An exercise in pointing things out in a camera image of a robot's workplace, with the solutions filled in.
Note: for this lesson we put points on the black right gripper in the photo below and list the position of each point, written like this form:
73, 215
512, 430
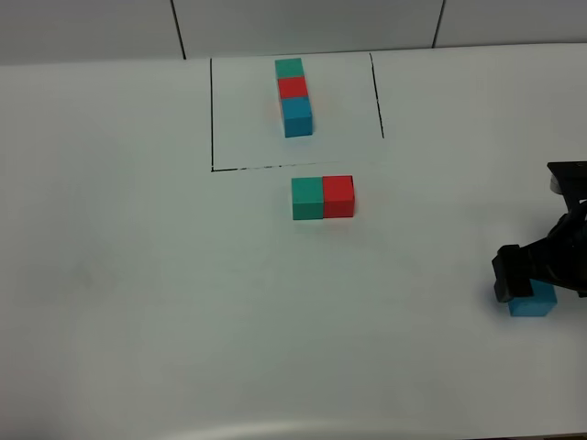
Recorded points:
559, 258

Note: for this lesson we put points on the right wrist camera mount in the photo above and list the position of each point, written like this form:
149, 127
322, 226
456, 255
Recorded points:
568, 179

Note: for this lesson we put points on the green template block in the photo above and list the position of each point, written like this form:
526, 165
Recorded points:
289, 68

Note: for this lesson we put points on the blue template block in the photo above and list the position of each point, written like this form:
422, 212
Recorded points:
297, 117

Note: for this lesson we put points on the red template block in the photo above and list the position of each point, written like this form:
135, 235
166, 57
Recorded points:
292, 87

